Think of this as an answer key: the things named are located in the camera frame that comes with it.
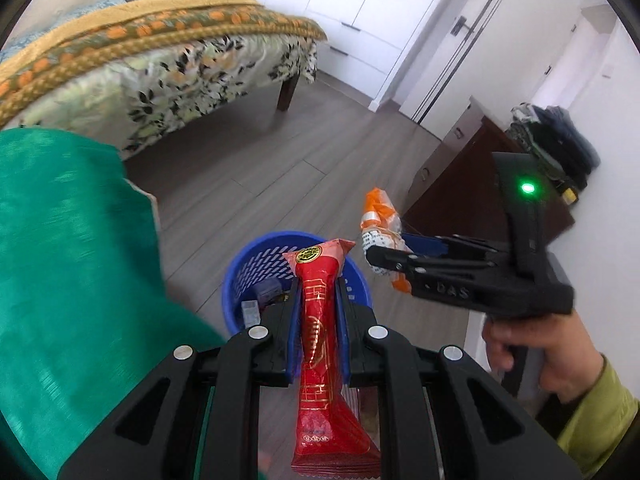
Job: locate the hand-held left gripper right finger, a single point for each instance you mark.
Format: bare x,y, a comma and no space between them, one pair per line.
344,345

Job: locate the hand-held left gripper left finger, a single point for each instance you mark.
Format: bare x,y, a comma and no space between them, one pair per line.
292,360

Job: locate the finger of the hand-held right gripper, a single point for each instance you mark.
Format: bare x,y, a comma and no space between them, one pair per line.
395,260
425,244

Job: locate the red snack packet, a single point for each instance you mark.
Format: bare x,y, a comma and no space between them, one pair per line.
315,320

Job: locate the orange white snack packet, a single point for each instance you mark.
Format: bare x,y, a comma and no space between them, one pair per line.
380,210

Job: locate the clear plastic container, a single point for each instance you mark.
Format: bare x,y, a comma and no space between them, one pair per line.
250,315

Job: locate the blue plastic basket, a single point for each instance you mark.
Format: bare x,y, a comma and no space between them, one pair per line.
260,260

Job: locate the person's right forearm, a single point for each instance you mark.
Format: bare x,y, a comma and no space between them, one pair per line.
600,420

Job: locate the person's right hand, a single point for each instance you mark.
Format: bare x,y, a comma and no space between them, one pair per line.
565,350

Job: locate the dark brown wooden cabinet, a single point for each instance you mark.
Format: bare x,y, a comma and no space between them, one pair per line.
465,185

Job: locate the pile of folded clothes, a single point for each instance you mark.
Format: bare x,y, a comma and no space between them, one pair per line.
560,130

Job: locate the white door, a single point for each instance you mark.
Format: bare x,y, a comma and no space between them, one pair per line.
450,85

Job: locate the green tablecloth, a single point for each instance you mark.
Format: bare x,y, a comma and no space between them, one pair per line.
75,285

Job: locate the white wardrobe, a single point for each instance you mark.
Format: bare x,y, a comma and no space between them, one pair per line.
360,0

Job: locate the floral bed sheet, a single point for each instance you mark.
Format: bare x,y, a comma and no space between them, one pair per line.
175,85

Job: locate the bed with floral cover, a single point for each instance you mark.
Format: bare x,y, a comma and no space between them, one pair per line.
150,25

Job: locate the brown wooden bed frame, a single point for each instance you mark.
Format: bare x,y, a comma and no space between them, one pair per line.
287,95

